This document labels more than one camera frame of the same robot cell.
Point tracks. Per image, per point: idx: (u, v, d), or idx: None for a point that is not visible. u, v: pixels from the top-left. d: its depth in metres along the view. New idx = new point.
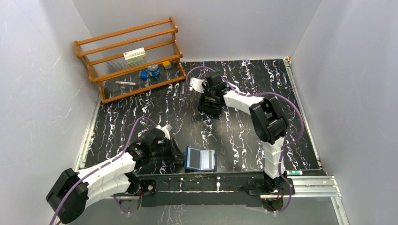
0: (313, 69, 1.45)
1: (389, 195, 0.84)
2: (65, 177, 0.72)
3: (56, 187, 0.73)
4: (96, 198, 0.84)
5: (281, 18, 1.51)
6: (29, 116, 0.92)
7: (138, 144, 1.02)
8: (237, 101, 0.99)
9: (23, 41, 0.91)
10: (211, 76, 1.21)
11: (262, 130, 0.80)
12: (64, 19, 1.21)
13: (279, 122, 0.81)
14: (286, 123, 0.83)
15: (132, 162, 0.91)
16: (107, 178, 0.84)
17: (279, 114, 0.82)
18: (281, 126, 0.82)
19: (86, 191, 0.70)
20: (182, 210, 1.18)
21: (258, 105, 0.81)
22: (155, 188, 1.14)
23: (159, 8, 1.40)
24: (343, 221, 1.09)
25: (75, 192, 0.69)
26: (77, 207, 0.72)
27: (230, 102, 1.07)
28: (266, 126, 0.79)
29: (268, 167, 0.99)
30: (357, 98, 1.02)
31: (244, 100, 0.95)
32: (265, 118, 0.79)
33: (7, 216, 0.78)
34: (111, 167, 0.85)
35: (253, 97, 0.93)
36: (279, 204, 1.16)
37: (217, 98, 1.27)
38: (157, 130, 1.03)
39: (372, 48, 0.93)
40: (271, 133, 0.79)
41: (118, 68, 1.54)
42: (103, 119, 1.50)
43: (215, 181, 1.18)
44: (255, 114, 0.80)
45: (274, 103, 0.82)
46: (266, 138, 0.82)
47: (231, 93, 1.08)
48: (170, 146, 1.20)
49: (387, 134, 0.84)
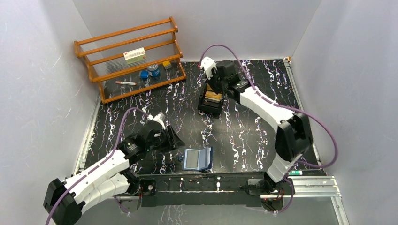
0: (313, 69, 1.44)
1: (389, 195, 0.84)
2: (52, 189, 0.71)
3: (46, 198, 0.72)
4: (94, 201, 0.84)
5: (281, 18, 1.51)
6: (29, 116, 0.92)
7: (133, 138, 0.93)
8: (259, 106, 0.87)
9: (23, 41, 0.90)
10: (223, 65, 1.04)
11: (286, 151, 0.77)
12: (64, 19, 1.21)
13: (302, 143, 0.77)
14: (310, 143, 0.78)
15: (124, 162, 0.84)
16: (99, 182, 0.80)
17: (307, 134, 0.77)
18: (305, 146, 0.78)
19: (73, 201, 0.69)
20: (182, 209, 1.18)
21: (288, 124, 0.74)
22: (155, 188, 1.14)
23: (159, 8, 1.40)
24: (343, 221, 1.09)
25: (63, 203, 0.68)
26: (70, 215, 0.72)
27: (246, 102, 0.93)
28: (291, 149, 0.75)
29: (274, 172, 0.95)
30: (357, 98, 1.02)
31: (269, 109, 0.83)
32: (293, 138, 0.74)
33: (7, 216, 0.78)
34: (101, 170, 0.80)
35: (279, 109, 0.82)
36: (279, 205, 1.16)
37: (230, 92, 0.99)
38: (153, 121, 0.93)
39: (373, 48, 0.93)
40: (294, 155, 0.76)
41: (118, 68, 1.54)
42: (103, 119, 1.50)
43: (215, 181, 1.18)
44: (284, 134, 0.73)
45: (305, 122, 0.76)
46: (287, 158, 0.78)
47: (249, 91, 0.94)
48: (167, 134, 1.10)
49: (387, 134, 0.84)
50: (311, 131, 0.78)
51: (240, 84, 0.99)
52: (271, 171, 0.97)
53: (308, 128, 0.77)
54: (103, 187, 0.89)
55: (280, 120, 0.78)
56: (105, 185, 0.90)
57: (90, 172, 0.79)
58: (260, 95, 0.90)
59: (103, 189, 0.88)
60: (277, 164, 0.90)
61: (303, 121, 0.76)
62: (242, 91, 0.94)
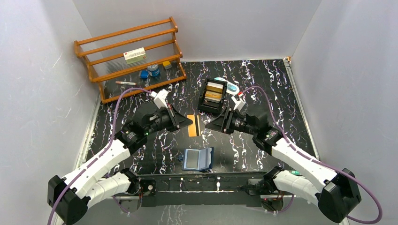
0: (312, 69, 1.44)
1: (390, 195, 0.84)
2: (52, 185, 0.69)
3: (49, 196, 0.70)
4: (99, 198, 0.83)
5: (281, 18, 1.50)
6: (29, 116, 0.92)
7: (129, 126, 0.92)
8: (295, 162, 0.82)
9: (23, 41, 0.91)
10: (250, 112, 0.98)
11: (332, 212, 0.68)
12: (64, 19, 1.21)
13: (351, 203, 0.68)
14: (359, 200, 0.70)
15: (123, 151, 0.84)
16: (100, 174, 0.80)
17: (355, 193, 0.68)
18: (354, 205, 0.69)
19: (75, 197, 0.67)
20: (183, 209, 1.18)
21: (335, 186, 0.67)
22: (155, 188, 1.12)
23: (159, 8, 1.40)
24: (343, 221, 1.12)
25: (65, 199, 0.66)
26: (76, 209, 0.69)
27: (279, 156, 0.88)
28: (340, 212, 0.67)
29: (283, 185, 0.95)
30: (357, 98, 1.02)
31: (309, 168, 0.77)
32: (340, 200, 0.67)
33: (7, 216, 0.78)
34: (101, 162, 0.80)
35: (320, 168, 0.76)
36: (279, 205, 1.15)
37: (260, 144, 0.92)
38: (145, 105, 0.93)
39: (373, 48, 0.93)
40: (342, 216, 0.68)
41: (118, 68, 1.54)
42: (103, 119, 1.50)
43: (215, 181, 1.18)
44: (332, 198, 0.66)
45: (351, 181, 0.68)
46: (335, 220, 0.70)
47: (282, 143, 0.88)
48: (169, 116, 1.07)
49: (387, 134, 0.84)
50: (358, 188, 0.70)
51: (269, 135, 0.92)
52: (280, 182, 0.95)
53: (355, 185, 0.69)
54: (106, 184, 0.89)
55: (325, 181, 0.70)
56: (108, 183, 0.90)
57: (89, 165, 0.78)
58: (296, 150, 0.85)
59: (106, 185, 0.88)
60: (296, 191, 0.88)
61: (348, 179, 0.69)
62: (274, 145, 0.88)
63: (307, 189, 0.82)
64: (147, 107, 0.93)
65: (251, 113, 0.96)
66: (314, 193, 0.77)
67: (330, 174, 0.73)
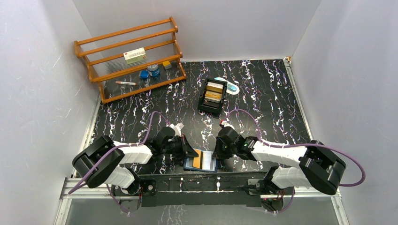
0: (312, 69, 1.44)
1: (392, 195, 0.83)
2: (103, 140, 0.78)
3: (89, 149, 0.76)
4: (110, 179, 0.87)
5: (280, 18, 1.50)
6: (29, 116, 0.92)
7: (149, 143, 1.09)
8: (274, 156, 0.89)
9: (23, 41, 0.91)
10: (225, 133, 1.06)
11: (323, 185, 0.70)
12: (64, 19, 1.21)
13: (335, 168, 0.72)
14: (342, 163, 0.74)
15: (149, 153, 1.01)
16: (133, 157, 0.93)
17: (333, 159, 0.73)
18: (340, 169, 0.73)
19: (121, 155, 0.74)
20: (183, 210, 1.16)
21: (310, 159, 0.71)
22: (155, 188, 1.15)
23: (159, 8, 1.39)
24: (343, 221, 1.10)
25: (113, 154, 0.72)
26: (106, 172, 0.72)
27: (262, 157, 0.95)
28: (327, 180, 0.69)
29: (282, 182, 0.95)
30: (357, 98, 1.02)
31: (284, 154, 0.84)
32: (321, 170, 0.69)
33: (4, 216, 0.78)
34: (140, 149, 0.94)
35: (293, 150, 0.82)
36: (279, 205, 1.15)
37: (243, 155, 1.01)
38: (167, 128, 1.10)
39: (374, 48, 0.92)
40: (333, 185, 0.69)
41: (118, 68, 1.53)
42: (103, 119, 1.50)
43: (215, 181, 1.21)
44: (311, 172, 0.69)
45: (322, 149, 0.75)
46: (332, 192, 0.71)
47: (258, 145, 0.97)
48: (181, 143, 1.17)
49: (388, 135, 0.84)
50: (334, 154, 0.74)
51: (247, 143, 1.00)
52: (278, 180, 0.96)
53: (329, 152, 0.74)
54: (118, 170, 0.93)
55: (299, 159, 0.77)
56: (120, 170, 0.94)
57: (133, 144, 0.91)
58: (269, 144, 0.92)
59: (118, 171, 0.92)
60: (294, 182, 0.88)
61: (319, 148, 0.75)
62: (252, 149, 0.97)
63: (299, 175, 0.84)
64: (167, 130, 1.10)
65: (223, 132, 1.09)
66: (304, 175, 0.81)
67: (302, 152, 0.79)
